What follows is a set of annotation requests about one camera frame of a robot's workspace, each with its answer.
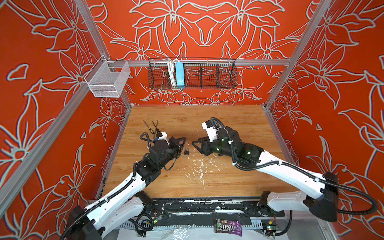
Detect small black yellow screwdriver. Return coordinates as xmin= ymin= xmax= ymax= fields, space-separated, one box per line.
xmin=143 ymin=120 xmax=155 ymax=135

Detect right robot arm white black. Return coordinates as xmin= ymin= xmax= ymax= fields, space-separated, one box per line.
xmin=192 ymin=117 xmax=379 ymax=222

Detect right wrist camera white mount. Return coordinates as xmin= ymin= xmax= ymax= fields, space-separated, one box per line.
xmin=202 ymin=121 xmax=221 ymax=143

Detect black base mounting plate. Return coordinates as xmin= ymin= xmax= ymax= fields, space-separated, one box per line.
xmin=144 ymin=197 xmax=286 ymax=227

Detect larger black yellow screwdriver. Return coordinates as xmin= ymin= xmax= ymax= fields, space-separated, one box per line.
xmin=152 ymin=120 xmax=162 ymax=137

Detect clear plastic wrap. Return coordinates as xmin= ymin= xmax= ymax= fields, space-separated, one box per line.
xmin=146 ymin=227 xmax=196 ymax=240

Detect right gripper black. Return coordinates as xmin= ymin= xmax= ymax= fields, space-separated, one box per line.
xmin=190 ymin=134 xmax=237 ymax=159

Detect white coiled cable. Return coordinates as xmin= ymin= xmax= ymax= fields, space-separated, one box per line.
xmin=166 ymin=59 xmax=177 ymax=87

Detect purple M&M candy bag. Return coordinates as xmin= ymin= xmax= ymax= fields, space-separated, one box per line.
xmin=214 ymin=219 xmax=242 ymax=237

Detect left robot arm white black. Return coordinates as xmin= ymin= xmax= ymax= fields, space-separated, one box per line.
xmin=60 ymin=133 xmax=187 ymax=240

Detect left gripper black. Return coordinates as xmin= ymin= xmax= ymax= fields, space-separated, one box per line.
xmin=158 ymin=135 xmax=186 ymax=170

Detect black wire wall basket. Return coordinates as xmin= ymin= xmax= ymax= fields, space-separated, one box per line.
xmin=148 ymin=58 xmax=239 ymax=90

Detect white wire mesh basket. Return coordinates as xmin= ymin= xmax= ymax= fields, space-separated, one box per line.
xmin=85 ymin=58 xmax=131 ymax=98

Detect light blue box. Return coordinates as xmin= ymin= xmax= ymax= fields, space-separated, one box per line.
xmin=175 ymin=62 xmax=185 ymax=89

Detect green circuit board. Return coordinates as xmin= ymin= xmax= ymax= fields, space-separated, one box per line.
xmin=262 ymin=223 xmax=279 ymax=238

